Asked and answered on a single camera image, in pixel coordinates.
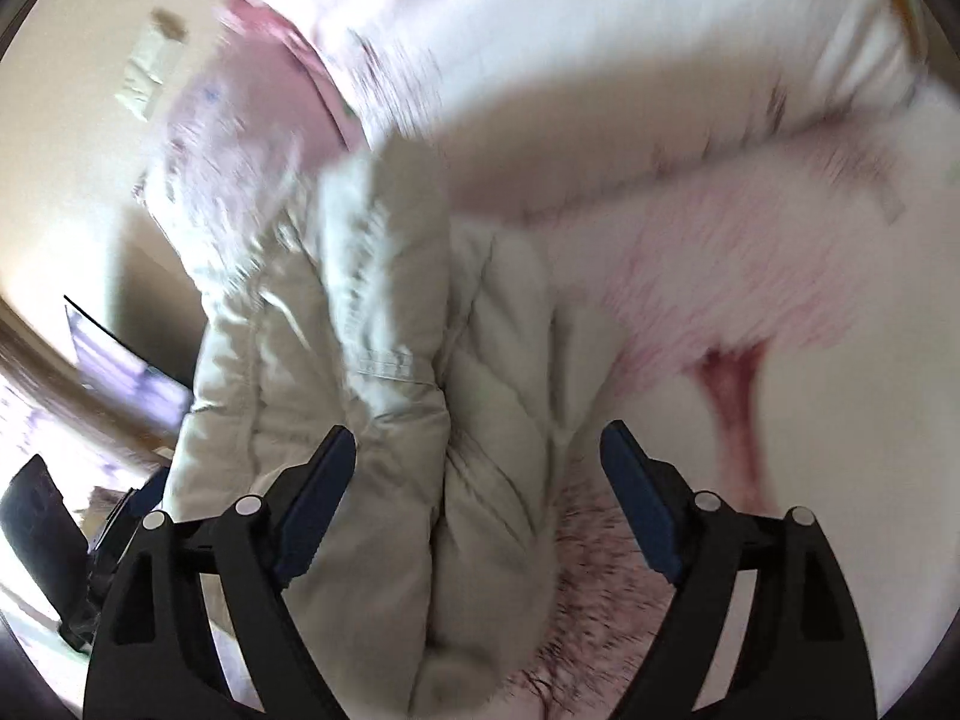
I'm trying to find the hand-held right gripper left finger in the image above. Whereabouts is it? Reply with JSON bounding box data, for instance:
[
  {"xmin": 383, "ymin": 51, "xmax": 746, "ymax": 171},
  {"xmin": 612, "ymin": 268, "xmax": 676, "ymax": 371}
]
[{"xmin": 82, "ymin": 425, "xmax": 357, "ymax": 720}]

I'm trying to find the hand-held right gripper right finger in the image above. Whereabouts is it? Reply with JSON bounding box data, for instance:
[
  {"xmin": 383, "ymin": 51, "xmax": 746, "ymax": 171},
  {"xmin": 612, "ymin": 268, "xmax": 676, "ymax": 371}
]
[{"xmin": 598, "ymin": 420, "xmax": 878, "ymax": 720}]

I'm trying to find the beige quilted jacket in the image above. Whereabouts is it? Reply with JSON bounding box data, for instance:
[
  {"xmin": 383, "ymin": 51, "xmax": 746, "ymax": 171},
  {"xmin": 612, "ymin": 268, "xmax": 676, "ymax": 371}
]
[{"xmin": 163, "ymin": 136, "xmax": 631, "ymax": 720}]

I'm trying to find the flat television screen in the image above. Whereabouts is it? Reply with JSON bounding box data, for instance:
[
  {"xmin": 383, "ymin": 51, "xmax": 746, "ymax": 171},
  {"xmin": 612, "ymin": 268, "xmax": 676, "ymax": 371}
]
[{"xmin": 64, "ymin": 296, "xmax": 192, "ymax": 443}]

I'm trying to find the pink bordered floral pillow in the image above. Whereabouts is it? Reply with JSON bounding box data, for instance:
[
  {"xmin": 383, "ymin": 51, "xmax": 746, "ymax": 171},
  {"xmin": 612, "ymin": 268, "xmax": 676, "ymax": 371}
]
[{"xmin": 135, "ymin": 0, "xmax": 368, "ymax": 301}]

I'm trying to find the large white floral pillow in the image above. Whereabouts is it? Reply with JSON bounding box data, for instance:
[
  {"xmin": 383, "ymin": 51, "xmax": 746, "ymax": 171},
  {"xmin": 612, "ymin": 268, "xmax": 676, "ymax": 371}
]
[{"xmin": 225, "ymin": 0, "xmax": 931, "ymax": 188}]

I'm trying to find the white wall switch panel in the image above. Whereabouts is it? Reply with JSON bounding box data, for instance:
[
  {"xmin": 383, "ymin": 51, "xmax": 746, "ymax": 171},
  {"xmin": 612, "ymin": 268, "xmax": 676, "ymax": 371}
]
[{"xmin": 116, "ymin": 7, "xmax": 188, "ymax": 117}]

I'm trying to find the yellow wooden frame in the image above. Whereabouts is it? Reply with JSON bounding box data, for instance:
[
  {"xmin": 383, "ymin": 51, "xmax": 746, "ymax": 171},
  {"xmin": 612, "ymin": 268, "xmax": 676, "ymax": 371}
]
[{"xmin": 889, "ymin": 0, "xmax": 935, "ymax": 91}]

